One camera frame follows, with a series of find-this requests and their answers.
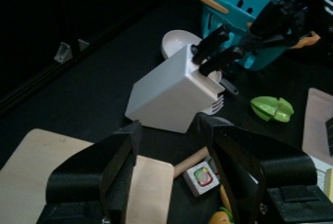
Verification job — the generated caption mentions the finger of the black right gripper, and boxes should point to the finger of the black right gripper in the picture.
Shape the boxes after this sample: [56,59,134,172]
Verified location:
[198,45,249,77]
[191,24,231,66]

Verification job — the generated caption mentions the wooden rolling pin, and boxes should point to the wooden rolling pin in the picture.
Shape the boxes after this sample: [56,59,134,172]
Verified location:
[172,146,211,178]

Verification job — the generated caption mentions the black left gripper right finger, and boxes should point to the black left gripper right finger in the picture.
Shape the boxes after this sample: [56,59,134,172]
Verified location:
[197,112,333,224]

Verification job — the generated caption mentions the toy burger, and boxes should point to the toy burger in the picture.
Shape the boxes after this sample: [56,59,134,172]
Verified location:
[207,206,235,224]

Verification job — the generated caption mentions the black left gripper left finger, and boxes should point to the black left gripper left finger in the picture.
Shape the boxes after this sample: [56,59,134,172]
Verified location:
[36,120,143,224]

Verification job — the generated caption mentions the grey utensil handle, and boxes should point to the grey utensil handle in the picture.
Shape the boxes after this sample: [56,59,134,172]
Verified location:
[219,79,241,96]

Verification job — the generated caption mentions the green star toy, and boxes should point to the green star toy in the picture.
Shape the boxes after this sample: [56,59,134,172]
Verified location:
[250,95,296,124]

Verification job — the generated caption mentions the light wooden cutting board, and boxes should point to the light wooden cutting board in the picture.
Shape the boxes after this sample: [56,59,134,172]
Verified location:
[0,128,175,224]

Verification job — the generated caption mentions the metal corner bracket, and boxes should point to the metal corner bracket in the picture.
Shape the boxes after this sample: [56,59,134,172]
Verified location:
[76,38,91,53]
[53,41,74,65]

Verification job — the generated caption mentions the pink plastic tray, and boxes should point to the pink plastic tray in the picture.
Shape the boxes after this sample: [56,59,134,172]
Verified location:
[301,87,333,167]

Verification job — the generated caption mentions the black frame rail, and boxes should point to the black frame rail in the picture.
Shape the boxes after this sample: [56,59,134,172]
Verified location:
[0,0,193,115]

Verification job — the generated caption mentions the white round dish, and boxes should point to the white round dish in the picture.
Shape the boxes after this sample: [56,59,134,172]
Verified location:
[160,29,223,85]

